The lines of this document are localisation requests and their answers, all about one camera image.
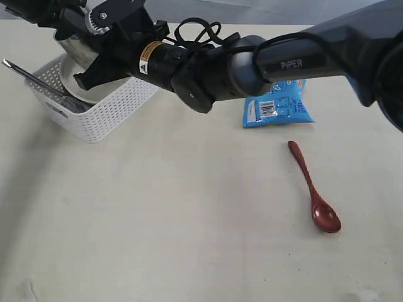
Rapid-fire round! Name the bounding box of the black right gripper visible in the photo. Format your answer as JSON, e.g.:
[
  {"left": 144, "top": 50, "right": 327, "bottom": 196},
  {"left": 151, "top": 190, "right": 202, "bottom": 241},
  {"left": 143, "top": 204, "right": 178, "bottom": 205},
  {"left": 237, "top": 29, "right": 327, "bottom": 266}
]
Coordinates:
[{"left": 1, "top": 1, "right": 156, "bottom": 91}]

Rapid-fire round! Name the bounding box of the stainless steel cup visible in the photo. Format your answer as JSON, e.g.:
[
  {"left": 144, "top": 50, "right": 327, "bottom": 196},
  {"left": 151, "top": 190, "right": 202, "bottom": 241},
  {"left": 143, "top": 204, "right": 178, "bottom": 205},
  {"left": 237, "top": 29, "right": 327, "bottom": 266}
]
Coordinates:
[{"left": 54, "top": 30, "right": 98, "bottom": 69}]

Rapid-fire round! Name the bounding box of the blue chips bag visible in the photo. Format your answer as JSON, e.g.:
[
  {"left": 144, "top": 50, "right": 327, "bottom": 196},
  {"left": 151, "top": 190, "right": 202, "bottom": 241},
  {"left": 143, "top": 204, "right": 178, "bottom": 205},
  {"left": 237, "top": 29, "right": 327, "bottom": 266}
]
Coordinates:
[{"left": 243, "top": 79, "right": 315, "bottom": 128}]

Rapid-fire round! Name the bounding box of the reddish brown wooden spoon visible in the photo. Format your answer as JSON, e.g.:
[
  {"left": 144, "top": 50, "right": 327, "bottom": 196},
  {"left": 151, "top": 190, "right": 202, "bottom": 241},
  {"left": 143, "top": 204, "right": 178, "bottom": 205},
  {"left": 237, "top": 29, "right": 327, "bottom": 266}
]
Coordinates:
[{"left": 287, "top": 141, "right": 342, "bottom": 233}]

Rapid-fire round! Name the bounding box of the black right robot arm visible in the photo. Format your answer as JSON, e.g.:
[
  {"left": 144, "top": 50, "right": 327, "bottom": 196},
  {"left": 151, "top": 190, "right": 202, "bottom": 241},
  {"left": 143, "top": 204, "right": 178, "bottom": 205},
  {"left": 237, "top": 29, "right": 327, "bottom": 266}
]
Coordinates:
[{"left": 4, "top": 1, "right": 402, "bottom": 129}]

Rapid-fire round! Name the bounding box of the white ceramic bowl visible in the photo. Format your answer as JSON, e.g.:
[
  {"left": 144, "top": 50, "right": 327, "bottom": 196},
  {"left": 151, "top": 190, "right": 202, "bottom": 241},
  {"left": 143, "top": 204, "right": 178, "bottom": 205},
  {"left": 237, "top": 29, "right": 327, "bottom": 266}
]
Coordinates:
[{"left": 59, "top": 55, "right": 130, "bottom": 104}]

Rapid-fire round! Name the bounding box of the white woven plastic basket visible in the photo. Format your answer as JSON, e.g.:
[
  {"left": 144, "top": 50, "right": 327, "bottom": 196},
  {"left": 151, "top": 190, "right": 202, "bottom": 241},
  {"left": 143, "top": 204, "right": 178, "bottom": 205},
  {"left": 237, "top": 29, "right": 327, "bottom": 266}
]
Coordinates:
[{"left": 25, "top": 55, "right": 158, "bottom": 143}]

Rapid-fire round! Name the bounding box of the silver metal knife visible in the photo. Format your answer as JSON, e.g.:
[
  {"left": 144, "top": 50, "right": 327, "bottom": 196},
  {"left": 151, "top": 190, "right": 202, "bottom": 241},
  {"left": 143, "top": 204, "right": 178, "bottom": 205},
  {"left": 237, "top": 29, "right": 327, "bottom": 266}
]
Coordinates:
[{"left": 1, "top": 59, "right": 91, "bottom": 113}]

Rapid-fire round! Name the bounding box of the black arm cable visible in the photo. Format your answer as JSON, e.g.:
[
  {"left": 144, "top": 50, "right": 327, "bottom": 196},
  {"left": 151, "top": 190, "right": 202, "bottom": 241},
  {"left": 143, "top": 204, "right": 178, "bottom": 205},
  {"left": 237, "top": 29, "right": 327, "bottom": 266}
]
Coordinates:
[{"left": 157, "top": 18, "right": 240, "bottom": 51}]

